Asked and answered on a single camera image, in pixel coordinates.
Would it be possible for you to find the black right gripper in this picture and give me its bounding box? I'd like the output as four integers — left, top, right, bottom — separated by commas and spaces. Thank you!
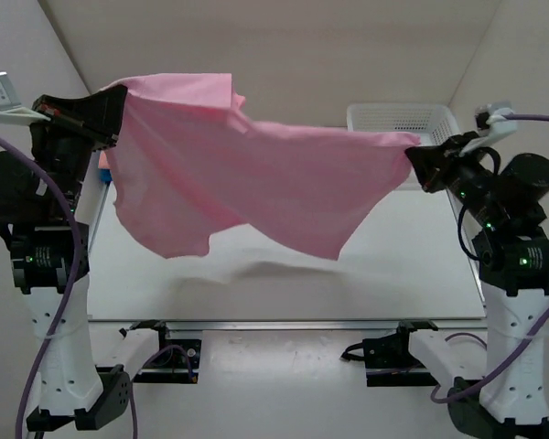
401, 128, 499, 220

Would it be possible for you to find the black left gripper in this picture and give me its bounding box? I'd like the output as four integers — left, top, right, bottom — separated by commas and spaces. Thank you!
39, 68, 136, 192

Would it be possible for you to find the pink t-shirt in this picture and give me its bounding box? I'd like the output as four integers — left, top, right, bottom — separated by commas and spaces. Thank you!
106, 73, 420, 260

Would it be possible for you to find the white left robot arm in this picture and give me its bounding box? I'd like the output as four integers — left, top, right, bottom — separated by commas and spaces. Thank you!
0, 85, 173, 437

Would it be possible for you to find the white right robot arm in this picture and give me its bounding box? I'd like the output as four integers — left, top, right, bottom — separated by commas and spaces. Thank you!
392, 133, 549, 438

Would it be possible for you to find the white plastic basket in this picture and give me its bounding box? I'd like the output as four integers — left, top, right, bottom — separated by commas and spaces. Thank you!
347, 103, 461, 146

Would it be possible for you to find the folded salmon t-shirt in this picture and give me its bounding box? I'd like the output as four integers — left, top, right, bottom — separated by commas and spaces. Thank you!
98, 152, 110, 170

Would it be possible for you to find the folded blue t-shirt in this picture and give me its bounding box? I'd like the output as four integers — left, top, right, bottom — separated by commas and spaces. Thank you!
99, 169, 113, 184

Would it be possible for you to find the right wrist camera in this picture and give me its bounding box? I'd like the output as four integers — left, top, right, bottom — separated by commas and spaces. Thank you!
459, 101, 518, 156

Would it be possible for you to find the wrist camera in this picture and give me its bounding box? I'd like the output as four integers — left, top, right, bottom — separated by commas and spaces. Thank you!
459, 101, 518, 156
0, 71, 50, 126

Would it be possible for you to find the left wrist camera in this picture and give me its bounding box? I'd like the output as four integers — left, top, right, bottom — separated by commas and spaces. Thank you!
0, 71, 50, 126

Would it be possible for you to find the aluminium table edge rail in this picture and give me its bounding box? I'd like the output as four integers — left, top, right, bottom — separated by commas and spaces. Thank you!
88, 184, 485, 331

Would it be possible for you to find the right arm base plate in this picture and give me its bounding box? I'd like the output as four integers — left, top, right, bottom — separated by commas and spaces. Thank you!
340, 334, 436, 388

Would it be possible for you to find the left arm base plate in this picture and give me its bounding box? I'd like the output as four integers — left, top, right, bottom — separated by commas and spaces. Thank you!
134, 331, 202, 384

